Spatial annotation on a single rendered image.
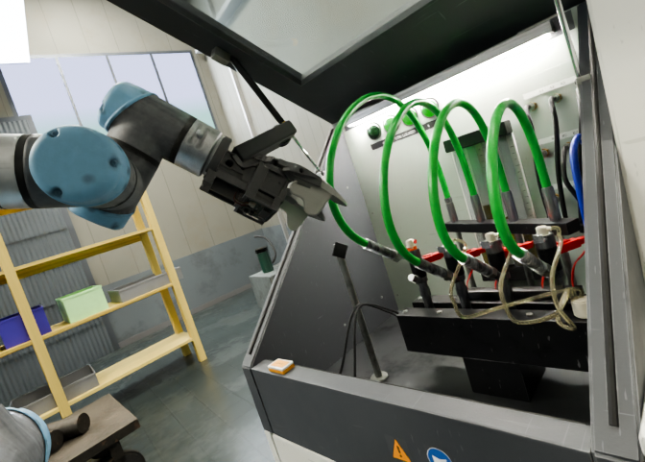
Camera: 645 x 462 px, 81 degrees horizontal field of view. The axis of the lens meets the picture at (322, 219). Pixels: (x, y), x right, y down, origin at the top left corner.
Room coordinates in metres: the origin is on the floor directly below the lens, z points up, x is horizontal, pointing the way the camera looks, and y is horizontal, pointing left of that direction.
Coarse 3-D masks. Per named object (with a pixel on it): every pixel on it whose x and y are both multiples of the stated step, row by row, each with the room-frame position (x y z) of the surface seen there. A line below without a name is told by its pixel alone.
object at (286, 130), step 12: (288, 120) 0.62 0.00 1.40; (264, 132) 0.60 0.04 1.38; (276, 132) 0.61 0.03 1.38; (288, 132) 0.62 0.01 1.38; (240, 144) 0.57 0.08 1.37; (252, 144) 0.58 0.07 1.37; (264, 144) 0.59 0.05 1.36; (276, 144) 0.61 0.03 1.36; (240, 156) 0.57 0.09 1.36; (252, 156) 0.58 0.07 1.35
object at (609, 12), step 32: (608, 0) 0.51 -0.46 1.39; (640, 0) 0.49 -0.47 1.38; (608, 32) 0.51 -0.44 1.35; (640, 32) 0.49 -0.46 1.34; (608, 64) 0.51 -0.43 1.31; (640, 64) 0.49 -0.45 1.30; (608, 96) 0.51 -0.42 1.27; (640, 96) 0.48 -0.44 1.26; (640, 128) 0.48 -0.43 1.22; (640, 160) 0.48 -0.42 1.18; (640, 192) 0.48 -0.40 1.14; (640, 224) 0.48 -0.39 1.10; (640, 256) 0.48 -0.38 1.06
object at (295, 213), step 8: (288, 192) 0.62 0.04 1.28; (288, 200) 0.63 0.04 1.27; (296, 200) 0.62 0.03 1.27; (280, 208) 0.62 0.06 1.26; (288, 208) 0.62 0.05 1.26; (296, 208) 0.63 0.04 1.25; (288, 216) 0.62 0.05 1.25; (296, 216) 0.63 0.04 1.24; (304, 216) 0.64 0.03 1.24; (312, 216) 0.65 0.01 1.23; (320, 216) 0.65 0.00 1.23; (288, 224) 0.62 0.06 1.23; (296, 224) 0.63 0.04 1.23
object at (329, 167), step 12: (372, 96) 0.75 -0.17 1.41; (384, 96) 0.78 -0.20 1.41; (348, 108) 0.70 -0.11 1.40; (336, 132) 0.66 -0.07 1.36; (420, 132) 0.85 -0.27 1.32; (336, 144) 0.65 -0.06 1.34; (444, 180) 0.87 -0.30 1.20; (444, 192) 0.88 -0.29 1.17; (336, 204) 0.62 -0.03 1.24; (336, 216) 0.62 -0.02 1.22; (348, 228) 0.63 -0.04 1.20; (360, 240) 0.64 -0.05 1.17
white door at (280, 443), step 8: (280, 440) 0.77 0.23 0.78; (280, 448) 0.78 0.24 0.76; (288, 448) 0.76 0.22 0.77; (296, 448) 0.73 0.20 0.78; (304, 448) 0.72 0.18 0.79; (280, 456) 0.79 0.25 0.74; (288, 456) 0.77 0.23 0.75; (296, 456) 0.74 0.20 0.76; (304, 456) 0.72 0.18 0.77; (312, 456) 0.70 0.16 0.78; (320, 456) 0.68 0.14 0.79
